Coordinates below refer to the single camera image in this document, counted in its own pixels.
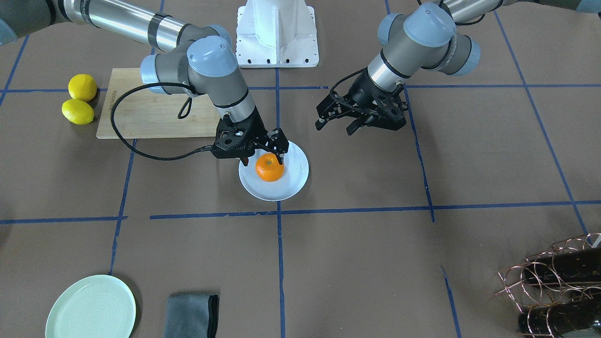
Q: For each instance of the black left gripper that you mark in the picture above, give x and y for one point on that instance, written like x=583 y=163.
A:
x=362 y=92

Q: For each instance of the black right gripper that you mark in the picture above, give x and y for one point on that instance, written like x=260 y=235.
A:
x=258 y=126

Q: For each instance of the orange fruit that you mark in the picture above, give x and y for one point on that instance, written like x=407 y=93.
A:
x=268 y=168

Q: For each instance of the light blue plate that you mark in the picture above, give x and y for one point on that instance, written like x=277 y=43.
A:
x=295 y=175

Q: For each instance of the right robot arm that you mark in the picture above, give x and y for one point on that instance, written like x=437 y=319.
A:
x=190 y=60

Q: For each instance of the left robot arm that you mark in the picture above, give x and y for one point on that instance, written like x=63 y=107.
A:
x=425 y=39

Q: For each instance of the green plate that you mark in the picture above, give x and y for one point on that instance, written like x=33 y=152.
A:
x=99 y=306

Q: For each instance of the bamboo cutting board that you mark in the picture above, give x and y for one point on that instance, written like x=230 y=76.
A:
x=146 y=114

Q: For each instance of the grey folded cloth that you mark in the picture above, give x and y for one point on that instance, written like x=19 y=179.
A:
x=192 y=315

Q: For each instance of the yellow lemon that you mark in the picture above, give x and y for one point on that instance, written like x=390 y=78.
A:
x=77 y=111
x=82 y=87

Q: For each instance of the green wine bottle front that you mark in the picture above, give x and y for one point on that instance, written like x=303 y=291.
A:
x=574 y=268

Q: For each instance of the green wine bottle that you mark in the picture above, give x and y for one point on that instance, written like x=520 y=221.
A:
x=579 y=319
x=574 y=268

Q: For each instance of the green wine bottle middle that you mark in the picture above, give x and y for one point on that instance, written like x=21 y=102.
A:
x=579 y=319

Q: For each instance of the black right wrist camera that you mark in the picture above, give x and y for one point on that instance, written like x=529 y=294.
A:
x=230 y=142

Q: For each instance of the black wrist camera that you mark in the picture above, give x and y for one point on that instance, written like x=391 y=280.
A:
x=388 y=109
x=230 y=142

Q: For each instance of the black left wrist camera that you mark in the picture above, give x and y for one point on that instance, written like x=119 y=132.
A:
x=388 y=109

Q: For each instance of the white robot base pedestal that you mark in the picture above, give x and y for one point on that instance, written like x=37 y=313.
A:
x=276 y=33

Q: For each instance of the copper wire bottle rack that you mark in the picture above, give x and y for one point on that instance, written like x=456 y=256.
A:
x=557 y=291

